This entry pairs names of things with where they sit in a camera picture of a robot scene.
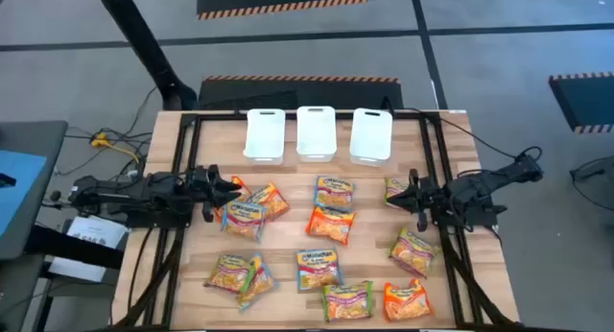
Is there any blue desk mat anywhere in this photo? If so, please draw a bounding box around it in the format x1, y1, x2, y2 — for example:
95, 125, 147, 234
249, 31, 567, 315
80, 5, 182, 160
0, 149, 48, 238

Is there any white plastic bin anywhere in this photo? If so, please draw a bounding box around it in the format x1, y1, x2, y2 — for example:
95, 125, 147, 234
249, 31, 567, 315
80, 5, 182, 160
295, 105, 338, 163
348, 107, 394, 168
243, 107, 287, 166

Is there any grey desk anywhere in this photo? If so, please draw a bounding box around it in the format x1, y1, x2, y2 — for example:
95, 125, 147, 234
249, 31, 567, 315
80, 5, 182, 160
0, 119, 69, 262

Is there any black floor cable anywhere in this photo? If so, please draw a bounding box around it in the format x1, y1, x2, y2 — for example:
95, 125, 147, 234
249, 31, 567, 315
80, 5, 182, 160
569, 154, 614, 213
57, 84, 160, 179

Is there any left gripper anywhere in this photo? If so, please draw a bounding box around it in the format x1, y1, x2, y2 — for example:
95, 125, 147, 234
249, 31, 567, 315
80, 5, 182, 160
186, 163, 244, 224

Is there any black metal desk beam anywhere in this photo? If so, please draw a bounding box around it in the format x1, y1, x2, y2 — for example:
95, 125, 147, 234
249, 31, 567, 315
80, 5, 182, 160
23, 225, 126, 271

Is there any white printed paper sheet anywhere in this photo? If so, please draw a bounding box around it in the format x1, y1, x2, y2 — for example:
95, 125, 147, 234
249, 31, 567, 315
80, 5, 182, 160
47, 215, 130, 284

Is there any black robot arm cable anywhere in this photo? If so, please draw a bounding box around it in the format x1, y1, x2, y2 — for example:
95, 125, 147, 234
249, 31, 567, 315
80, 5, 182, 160
416, 108, 544, 163

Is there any blue beef ramen pack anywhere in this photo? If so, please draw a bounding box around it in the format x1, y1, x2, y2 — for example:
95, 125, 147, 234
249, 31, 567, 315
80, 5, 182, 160
314, 175, 357, 210
295, 248, 344, 294
220, 200, 269, 242
236, 252, 278, 313

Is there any green lime shrimp ramen pack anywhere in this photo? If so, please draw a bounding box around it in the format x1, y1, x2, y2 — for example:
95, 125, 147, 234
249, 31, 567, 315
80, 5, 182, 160
320, 280, 375, 323
203, 252, 257, 294
383, 177, 412, 209
388, 226, 441, 279

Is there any yellow power cable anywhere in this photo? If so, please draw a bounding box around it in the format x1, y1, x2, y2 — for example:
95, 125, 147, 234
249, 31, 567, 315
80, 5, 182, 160
89, 131, 141, 166

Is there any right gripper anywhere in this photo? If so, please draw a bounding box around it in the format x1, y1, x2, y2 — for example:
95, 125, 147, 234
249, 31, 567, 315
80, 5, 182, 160
386, 167, 438, 233

